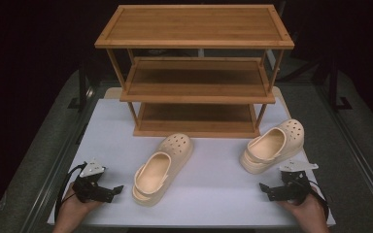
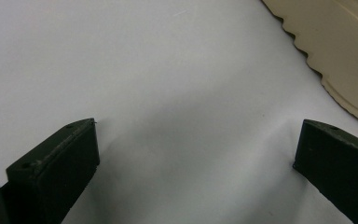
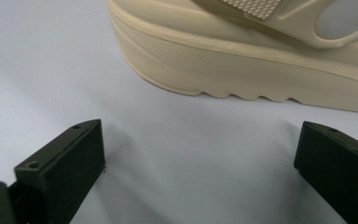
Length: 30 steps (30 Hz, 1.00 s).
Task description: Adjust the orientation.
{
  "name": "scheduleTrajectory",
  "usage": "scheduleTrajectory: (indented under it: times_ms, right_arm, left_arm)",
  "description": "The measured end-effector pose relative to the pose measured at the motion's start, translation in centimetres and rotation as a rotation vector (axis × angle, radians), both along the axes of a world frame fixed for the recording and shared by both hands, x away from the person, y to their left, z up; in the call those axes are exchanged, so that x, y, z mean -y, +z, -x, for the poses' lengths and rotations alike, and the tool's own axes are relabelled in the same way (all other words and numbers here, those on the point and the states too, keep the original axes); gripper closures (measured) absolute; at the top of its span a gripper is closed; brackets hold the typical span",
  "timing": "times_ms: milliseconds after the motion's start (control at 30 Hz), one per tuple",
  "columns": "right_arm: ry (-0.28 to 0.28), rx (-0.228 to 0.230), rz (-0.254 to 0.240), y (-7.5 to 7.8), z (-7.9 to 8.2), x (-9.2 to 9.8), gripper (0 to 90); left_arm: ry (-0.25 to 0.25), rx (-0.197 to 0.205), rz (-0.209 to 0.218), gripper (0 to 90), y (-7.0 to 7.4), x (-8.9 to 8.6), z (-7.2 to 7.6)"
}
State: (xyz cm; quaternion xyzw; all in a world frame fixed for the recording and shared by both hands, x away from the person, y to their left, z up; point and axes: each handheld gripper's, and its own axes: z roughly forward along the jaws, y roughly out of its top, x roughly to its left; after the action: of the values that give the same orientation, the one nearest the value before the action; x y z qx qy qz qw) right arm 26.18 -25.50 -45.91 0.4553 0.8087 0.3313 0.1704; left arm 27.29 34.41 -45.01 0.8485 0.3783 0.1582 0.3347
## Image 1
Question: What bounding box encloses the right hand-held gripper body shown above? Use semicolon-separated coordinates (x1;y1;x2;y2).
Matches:
279;160;320;206

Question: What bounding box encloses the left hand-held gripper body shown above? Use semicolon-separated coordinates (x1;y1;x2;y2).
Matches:
72;159;114;204

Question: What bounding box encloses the cream clog shoe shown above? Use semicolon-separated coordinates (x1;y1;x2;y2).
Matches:
131;133;194;207
239;118;305;176

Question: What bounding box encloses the three-tier wooden shoe rack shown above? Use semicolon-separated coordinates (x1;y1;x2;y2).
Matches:
94;4;295;139

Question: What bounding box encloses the person's right hand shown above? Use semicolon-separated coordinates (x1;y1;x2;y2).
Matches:
276;186;325;226

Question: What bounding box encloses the person's left hand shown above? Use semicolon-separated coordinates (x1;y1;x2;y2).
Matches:
57;183;104;226

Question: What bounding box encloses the black metal stand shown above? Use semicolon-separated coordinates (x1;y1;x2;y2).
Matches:
67;59;95;112
327;57;354;112

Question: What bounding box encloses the black cable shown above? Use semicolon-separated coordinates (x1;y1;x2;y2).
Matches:
310;187;330;221
53;162;87;222

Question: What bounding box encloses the metal frame rail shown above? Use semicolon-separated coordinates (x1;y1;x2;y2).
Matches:
315;85;373;222
18;85;96;233

